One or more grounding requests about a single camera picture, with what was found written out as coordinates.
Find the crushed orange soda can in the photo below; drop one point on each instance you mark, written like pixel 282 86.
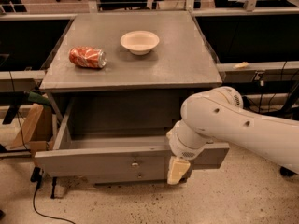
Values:
pixel 88 57

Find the grey drawer cabinet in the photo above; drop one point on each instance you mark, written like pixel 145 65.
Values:
pixel 180 65

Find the grey top drawer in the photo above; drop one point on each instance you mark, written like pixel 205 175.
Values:
pixel 112 134

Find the small cream scrap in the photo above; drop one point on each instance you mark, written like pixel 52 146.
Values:
pixel 241 65

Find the brown cardboard box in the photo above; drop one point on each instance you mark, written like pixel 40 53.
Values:
pixel 36 132

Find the grey bottom drawer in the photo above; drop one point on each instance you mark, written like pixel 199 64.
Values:
pixel 125 177

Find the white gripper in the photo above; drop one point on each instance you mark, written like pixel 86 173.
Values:
pixel 183 148

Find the green handled tool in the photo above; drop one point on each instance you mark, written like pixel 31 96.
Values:
pixel 37 98

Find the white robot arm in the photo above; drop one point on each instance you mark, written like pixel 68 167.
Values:
pixel 218 114

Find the grey drawer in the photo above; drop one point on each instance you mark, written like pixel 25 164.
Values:
pixel 125 177
pixel 112 134

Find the metal tripod leg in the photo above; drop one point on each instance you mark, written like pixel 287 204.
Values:
pixel 54 183

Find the white paper bowl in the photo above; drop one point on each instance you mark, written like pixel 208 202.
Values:
pixel 140 42

